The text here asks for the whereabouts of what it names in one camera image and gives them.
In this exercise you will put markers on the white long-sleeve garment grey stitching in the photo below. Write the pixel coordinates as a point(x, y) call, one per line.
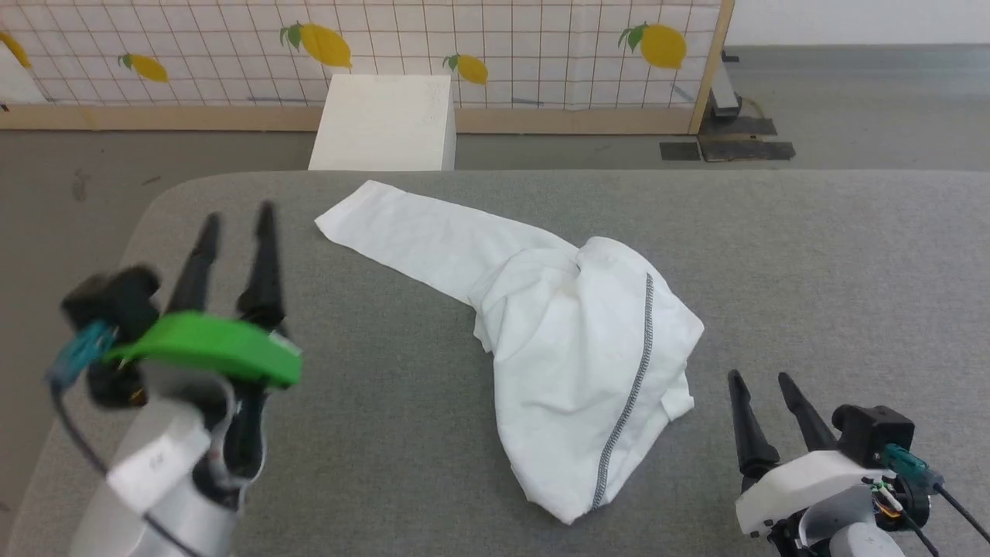
point(576, 348)

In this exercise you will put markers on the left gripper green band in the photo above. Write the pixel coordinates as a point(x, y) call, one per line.
point(205, 348)

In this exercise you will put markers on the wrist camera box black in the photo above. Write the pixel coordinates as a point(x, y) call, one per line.
point(872, 433)
point(116, 298)

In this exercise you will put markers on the metal partition foot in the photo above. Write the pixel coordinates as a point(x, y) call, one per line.
point(725, 93)

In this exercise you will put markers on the lemon print grid cloth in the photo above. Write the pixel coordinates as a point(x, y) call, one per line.
point(503, 39)

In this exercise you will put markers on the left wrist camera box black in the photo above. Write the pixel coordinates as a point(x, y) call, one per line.
point(116, 298)

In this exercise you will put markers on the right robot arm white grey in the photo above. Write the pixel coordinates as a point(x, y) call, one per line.
point(855, 538)

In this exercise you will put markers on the small dark floor tape patch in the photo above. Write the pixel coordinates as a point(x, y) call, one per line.
point(680, 151)

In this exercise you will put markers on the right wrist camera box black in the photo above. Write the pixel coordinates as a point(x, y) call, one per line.
point(872, 433)

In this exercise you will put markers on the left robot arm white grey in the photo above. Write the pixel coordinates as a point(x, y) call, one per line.
point(147, 487)

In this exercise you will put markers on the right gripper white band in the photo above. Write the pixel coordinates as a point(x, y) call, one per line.
point(804, 483)

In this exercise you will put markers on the white rectangular box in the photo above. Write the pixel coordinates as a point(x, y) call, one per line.
point(383, 124)

